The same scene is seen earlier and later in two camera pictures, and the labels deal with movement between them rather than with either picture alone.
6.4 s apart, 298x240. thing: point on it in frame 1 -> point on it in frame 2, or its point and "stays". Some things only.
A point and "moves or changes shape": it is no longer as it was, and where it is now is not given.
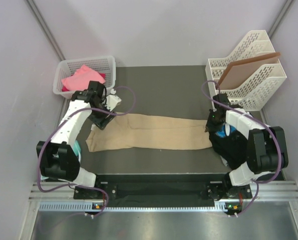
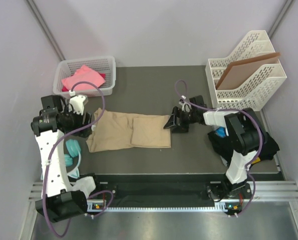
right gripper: x=211 y=128 -> x=182 y=127
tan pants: x=126 y=130 moves or changes shape
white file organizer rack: x=256 y=95 stays
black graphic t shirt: x=230 y=144 stays
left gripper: x=101 y=122 -> x=82 y=130
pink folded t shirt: x=80 y=80 stays
